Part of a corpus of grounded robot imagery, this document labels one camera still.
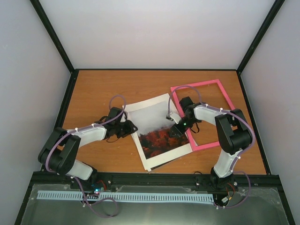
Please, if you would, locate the pink wooden picture frame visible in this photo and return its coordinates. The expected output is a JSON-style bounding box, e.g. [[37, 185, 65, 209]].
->
[[170, 79, 235, 151]]

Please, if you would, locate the autumn forest photo print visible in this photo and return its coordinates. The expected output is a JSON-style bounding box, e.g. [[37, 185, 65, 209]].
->
[[127, 100, 190, 160]]

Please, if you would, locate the white mat board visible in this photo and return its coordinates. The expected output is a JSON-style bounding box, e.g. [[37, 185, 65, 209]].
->
[[121, 93, 193, 172]]

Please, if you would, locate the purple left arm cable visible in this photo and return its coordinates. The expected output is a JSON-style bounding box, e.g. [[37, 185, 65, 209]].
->
[[45, 95, 128, 218]]

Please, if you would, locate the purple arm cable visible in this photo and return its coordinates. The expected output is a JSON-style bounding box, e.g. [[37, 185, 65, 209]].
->
[[45, 95, 128, 218], [166, 85, 256, 210]]

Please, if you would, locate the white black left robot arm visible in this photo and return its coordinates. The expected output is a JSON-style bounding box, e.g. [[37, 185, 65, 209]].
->
[[38, 107, 138, 189]]

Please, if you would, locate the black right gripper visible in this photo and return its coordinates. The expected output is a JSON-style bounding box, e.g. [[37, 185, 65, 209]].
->
[[169, 116, 197, 138]]

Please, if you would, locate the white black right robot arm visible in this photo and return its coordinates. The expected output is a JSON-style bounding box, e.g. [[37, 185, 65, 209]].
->
[[166, 97, 255, 189]]

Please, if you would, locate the clear acrylic front panel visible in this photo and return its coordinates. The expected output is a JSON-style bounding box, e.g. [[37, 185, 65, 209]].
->
[[21, 185, 293, 225]]

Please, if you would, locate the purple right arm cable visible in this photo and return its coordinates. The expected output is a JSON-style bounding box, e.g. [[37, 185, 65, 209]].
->
[[166, 85, 256, 210]]

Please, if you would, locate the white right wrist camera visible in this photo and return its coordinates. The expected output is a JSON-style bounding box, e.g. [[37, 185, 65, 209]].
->
[[166, 112, 181, 124]]

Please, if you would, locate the light blue slotted cable duct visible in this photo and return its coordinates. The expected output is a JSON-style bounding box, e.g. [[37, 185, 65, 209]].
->
[[36, 190, 214, 204]]

